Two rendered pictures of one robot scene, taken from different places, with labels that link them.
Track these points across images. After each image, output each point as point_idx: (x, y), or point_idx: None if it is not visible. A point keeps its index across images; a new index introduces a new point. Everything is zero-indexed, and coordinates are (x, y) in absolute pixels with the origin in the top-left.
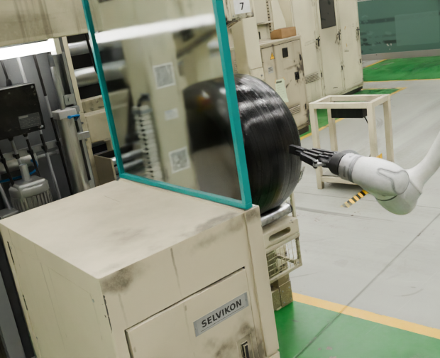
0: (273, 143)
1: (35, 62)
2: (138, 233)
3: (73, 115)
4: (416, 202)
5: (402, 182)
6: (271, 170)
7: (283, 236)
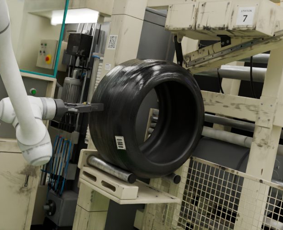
0: (99, 98)
1: (99, 27)
2: None
3: (95, 55)
4: (27, 154)
5: None
6: (92, 116)
7: (109, 190)
